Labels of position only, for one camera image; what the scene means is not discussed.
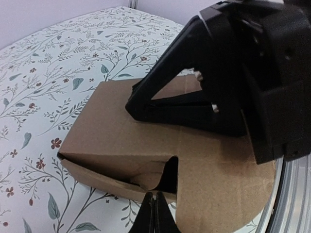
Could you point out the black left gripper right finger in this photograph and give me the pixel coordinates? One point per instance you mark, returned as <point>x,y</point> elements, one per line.
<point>163,219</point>

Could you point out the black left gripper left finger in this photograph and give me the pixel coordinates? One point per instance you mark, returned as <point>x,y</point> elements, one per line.
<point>144,222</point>

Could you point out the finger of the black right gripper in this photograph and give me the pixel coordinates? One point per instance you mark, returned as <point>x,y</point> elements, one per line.
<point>200,116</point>
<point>205,46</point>

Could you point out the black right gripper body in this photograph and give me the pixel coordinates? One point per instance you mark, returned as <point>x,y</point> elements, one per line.
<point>261,84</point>

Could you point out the floral patterned table mat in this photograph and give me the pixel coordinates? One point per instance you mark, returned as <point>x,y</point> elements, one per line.
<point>45,81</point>

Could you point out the brown cardboard box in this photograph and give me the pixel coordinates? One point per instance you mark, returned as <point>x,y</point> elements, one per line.
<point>213,179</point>

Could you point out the left aluminium frame post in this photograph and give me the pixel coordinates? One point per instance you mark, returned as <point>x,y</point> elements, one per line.
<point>133,4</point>

